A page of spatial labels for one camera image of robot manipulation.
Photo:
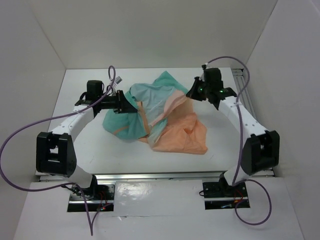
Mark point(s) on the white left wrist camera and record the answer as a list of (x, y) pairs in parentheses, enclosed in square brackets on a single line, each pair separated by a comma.
[(117, 80)]

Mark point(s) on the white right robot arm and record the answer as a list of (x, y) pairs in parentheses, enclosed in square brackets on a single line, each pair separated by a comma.
[(225, 100)]

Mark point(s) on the aluminium right side rail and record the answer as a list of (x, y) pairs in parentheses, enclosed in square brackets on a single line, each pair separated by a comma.
[(240, 80)]

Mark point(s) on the aluminium front table rail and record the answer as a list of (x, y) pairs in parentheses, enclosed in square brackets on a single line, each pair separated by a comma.
[(158, 176)]

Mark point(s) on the teal and orange jacket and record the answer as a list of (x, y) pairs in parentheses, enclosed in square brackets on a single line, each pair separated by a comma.
[(165, 118)]

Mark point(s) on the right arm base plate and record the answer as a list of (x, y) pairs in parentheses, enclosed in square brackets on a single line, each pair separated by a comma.
[(217, 199)]

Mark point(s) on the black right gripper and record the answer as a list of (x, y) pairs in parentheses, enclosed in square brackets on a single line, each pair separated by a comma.
[(192, 93)]

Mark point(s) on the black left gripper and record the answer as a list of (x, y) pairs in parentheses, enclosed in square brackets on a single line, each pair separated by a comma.
[(122, 105)]

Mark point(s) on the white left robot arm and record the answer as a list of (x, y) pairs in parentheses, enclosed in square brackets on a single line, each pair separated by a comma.
[(55, 152)]

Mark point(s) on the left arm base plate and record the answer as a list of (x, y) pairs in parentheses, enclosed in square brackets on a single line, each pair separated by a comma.
[(103, 199)]

